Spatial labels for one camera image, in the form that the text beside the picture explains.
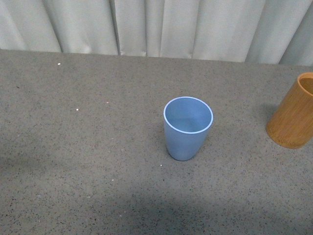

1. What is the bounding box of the blue plastic cup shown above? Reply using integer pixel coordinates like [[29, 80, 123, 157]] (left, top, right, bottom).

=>
[[163, 96, 214, 161]]

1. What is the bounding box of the white pleated curtain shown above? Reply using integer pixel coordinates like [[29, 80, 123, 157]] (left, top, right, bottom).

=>
[[0, 0, 313, 66]]

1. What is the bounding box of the bamboo chopstick holder cup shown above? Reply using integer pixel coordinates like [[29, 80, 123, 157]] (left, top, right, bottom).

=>
[[266, 72, 313, 149]]

